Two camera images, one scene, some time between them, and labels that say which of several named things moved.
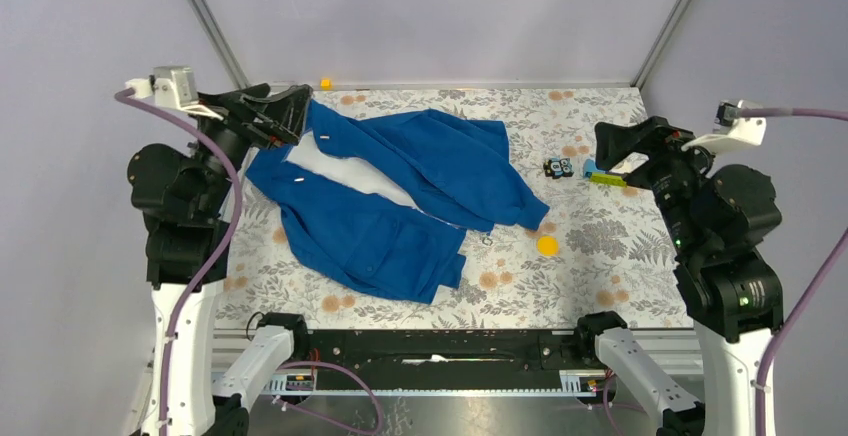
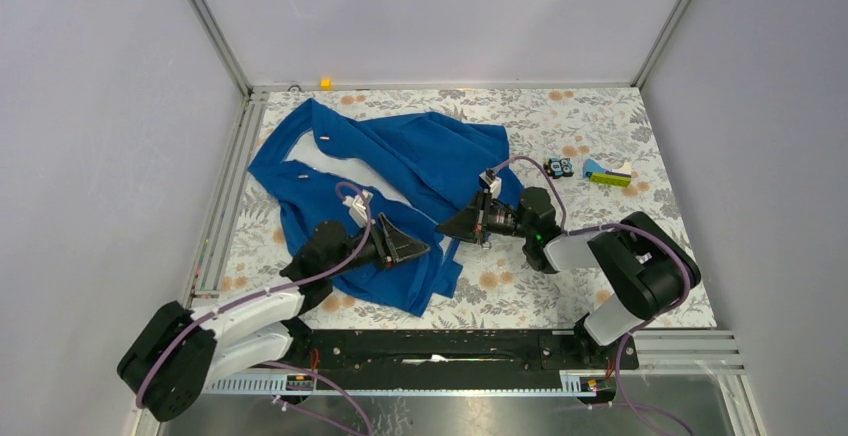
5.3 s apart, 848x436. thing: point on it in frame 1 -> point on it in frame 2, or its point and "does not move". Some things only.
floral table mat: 602,249 does not move
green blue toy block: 600,177 does not move
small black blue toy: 557,167 does not move
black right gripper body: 665,164 -> 487,218
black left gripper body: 271,131 -> 385,248
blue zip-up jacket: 381,201 does not move
